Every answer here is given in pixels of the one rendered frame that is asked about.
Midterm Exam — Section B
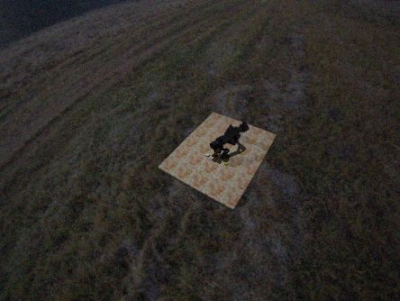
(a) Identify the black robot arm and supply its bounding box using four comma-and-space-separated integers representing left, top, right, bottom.
210, 123, 249, 154

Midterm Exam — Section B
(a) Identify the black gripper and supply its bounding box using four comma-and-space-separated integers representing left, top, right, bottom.
219, 145, 230, 156

